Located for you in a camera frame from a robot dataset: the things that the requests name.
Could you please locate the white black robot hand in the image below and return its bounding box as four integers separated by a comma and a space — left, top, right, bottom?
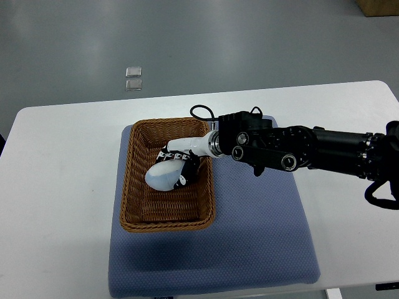
157, 134, 215, 189

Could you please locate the light blue oval toy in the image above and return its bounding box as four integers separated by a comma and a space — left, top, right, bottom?
145, 159, 185, 191

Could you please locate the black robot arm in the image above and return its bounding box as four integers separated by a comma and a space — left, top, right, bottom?
156, 107, 398, 210

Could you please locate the brown wicker basket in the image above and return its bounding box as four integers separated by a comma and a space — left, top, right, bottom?
119, 118, 216, 233

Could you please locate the upper silver floor plate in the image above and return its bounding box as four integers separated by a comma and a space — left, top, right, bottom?
125, 66, 142, 78

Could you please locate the blue quilted mat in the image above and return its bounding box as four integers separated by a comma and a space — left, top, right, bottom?
108, 144, 320, 298

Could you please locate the white table leg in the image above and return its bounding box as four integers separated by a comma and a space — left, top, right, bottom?
325, 288, 343, 299

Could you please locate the cardboard box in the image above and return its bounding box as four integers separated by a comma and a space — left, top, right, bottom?
355, 0, 398, 17

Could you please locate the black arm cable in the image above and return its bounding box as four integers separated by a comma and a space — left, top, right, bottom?
190, 104, 219, 122

